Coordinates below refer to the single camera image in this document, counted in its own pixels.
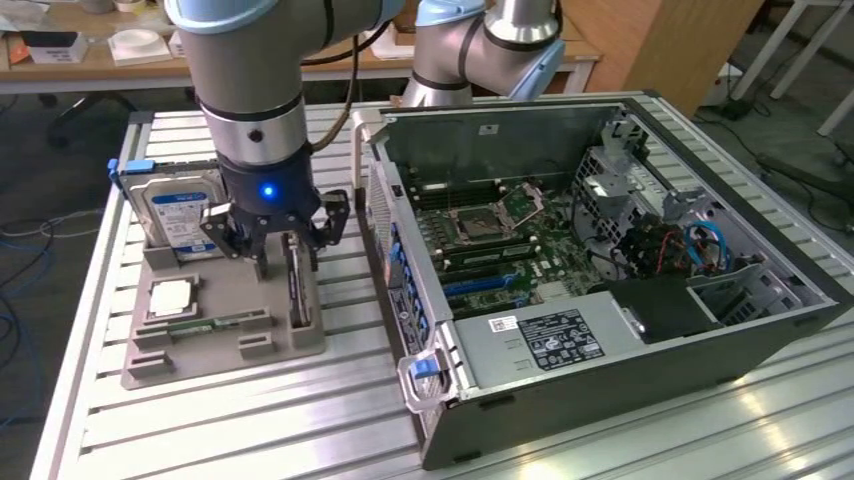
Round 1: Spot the black red wire bundle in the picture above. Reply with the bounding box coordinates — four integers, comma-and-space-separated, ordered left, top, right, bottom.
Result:
617, 217, 690, 280

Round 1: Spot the metal disk bay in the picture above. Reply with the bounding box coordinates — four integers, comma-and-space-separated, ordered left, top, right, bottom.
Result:
577, 107, 670, 237

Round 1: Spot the metal socket cover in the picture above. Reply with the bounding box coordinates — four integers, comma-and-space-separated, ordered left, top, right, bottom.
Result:
497, 181, 553, 216

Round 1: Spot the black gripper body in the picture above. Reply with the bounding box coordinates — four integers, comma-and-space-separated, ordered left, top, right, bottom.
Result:
217, 147, 325, 224

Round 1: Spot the wooden desk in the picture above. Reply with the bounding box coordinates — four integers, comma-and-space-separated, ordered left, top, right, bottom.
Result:
0, 0, 602, 96

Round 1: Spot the grey parts rack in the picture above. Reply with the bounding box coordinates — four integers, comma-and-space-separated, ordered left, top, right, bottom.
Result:
119, 234, 330, 392

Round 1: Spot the white square tray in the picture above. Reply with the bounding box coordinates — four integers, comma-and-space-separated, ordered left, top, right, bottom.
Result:
106, 28, 177, 67

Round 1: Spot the white labelled box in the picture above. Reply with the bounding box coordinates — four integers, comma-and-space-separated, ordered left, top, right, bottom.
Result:
25, 30, 90, 65

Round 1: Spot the installed RAM stick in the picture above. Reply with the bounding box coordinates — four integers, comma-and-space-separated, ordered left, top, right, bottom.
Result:
438, 242, 541, 262

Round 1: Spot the white table frame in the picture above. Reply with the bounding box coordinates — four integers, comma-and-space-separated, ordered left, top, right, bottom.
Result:
730, 0, 854, 137

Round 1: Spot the silver CPU chip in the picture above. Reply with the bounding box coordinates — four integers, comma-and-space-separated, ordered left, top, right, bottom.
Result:
147, 280, 202, 316

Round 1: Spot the black office chair base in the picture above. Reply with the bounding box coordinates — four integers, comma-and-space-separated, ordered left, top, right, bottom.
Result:
38, 91, 141, 149
752, 151, 854, 190

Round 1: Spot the green loose RAM stick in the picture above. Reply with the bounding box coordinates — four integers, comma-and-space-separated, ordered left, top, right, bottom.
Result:
166, 317, 242, 334

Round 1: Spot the blue data wire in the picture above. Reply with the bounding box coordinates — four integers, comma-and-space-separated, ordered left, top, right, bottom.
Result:
685, 218, 737, 275

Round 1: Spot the grey drive cage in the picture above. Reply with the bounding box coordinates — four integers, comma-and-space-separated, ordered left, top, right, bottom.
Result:
686, 258, 804, 327

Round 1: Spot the black plastic shroud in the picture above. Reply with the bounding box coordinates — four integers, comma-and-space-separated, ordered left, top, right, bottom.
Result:
609, 276, 724, 345

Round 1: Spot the CPU socket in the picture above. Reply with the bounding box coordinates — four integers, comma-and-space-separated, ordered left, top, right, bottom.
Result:
453, 207, 510, 242

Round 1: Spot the black open PC case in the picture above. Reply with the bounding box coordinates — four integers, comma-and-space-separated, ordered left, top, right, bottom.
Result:
350, 89, 840, 471

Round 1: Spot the wooden cabinet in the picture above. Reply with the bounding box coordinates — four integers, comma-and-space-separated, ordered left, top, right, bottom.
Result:
580, 0, 769, 119

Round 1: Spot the hard disk with blue rails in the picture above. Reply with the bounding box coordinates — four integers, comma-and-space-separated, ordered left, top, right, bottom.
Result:
106, 158, 233, 262

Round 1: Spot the green motherboard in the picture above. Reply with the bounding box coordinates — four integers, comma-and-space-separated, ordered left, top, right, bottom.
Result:
399, 164, 616, 319

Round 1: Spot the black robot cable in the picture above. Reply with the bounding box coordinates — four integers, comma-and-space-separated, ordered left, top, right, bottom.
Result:
301, 0, 397, 152

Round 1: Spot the black RAM slot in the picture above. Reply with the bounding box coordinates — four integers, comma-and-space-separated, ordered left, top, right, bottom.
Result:
407, 175, 504, 185
410, 182, 506, 193
413, 190, 509, 201
416, 198, 512, 210

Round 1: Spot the blue expansion slot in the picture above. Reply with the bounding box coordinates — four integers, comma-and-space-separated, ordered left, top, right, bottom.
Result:
444, 271, 524, 297

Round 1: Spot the grey power supply unit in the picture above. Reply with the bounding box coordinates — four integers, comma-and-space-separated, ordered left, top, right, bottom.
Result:
437, 292, 642, 391

